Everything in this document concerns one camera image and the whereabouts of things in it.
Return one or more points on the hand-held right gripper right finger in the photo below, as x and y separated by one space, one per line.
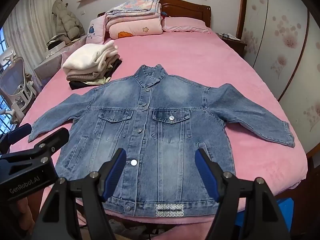
206 173

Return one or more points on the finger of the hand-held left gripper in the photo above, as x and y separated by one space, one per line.
53 136
21 130

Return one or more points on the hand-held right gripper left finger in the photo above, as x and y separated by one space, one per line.
113 173

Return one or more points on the blue denim jacket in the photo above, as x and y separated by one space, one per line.
162 135

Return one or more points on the white office chair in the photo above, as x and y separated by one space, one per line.
12 80

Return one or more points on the black folded garment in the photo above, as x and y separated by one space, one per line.
77 85

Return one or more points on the beige knit garment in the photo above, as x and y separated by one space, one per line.
82 76

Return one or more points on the pale green folded garment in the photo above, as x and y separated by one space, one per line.
100 81

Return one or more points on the blue plastic object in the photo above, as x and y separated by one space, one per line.
285 205

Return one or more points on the white folded sweater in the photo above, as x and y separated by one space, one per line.
85 57

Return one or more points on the white paper bag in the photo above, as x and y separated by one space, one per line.
56 45

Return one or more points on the white patterned curtain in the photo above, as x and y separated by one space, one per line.
25 30

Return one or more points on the pink printed cushion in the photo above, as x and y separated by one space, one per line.
96 30

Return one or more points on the beige puffer jacket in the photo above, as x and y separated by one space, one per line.
66 20

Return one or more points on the pink bed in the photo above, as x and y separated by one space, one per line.
200 55

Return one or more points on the dark wooden nightstand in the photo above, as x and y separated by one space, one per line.
236 46

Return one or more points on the pink folded blanket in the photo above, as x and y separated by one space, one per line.
135 28

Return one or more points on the pink pillow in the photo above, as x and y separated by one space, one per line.
185 25

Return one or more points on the floral folded quilt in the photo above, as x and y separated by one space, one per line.
132 5

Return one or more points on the floral wardrobe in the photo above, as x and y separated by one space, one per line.
287 30

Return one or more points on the wooden headboard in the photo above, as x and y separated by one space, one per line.
190 6

